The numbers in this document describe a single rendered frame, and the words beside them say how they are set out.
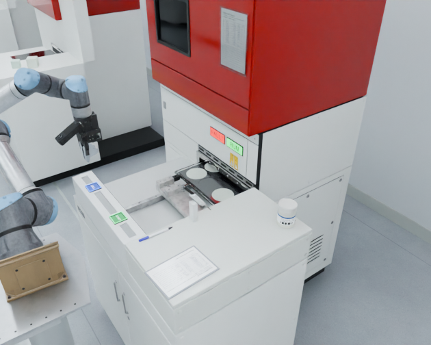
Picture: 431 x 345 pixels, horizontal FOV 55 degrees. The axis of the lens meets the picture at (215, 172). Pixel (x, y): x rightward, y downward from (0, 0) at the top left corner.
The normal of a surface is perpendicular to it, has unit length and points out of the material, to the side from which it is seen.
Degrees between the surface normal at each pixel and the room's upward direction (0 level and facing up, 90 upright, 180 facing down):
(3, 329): 0
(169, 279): 0
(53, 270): 90
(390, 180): 90
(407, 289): 0
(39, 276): 90
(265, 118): 90
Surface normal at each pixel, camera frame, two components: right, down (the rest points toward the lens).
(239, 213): 0.00, -0.84
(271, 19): 0.58, 0.45
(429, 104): -0.81, 0.32
